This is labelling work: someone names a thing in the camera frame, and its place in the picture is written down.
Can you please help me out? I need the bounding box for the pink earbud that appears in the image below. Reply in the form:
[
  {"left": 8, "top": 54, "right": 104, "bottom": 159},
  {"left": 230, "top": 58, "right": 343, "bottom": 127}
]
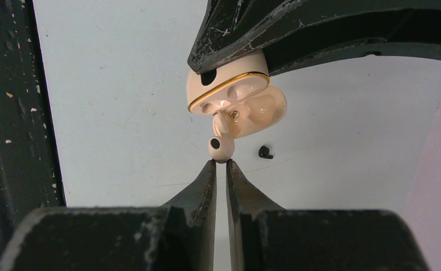
[{"left": 208, "top": 112, "right": 235, "bottom": 164}]

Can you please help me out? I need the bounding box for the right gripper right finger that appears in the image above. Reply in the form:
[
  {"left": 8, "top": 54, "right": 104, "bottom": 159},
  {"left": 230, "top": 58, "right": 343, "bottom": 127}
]
[{"left": 226, "top": 160, "right": 429, "bottom": 270}]

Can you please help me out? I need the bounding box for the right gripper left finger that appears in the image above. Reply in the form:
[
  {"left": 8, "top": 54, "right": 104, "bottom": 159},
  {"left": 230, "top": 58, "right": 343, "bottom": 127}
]
[{"left": 0, "top": 160, "right": 216, "bottom": 270}]

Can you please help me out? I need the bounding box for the pink earbud charging case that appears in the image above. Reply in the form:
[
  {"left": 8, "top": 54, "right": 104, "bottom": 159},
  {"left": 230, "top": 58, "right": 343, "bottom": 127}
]
[{"left": 186, "top": 50, "right": 287, "bottom": 138}]

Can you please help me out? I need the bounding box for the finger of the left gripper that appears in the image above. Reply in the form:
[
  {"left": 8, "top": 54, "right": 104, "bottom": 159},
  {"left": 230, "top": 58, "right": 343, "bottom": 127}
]
[
  {"left": 187, "top": 0, "right": 441, "bottom": 73},
  {"left": 263, "top": 38, "right": 441, "bottom": 76}
]

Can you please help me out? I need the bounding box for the black earbud right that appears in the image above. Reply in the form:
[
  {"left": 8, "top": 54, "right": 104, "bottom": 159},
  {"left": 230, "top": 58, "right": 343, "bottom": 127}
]
[{"left": 258, "top": 145, "right": 274, "bottom": 159}]

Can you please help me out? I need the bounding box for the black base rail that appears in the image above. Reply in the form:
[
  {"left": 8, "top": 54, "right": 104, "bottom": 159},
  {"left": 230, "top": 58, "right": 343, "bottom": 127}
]
[{"left": 0, "top": 1, "right": 66, "bottom": 256}]

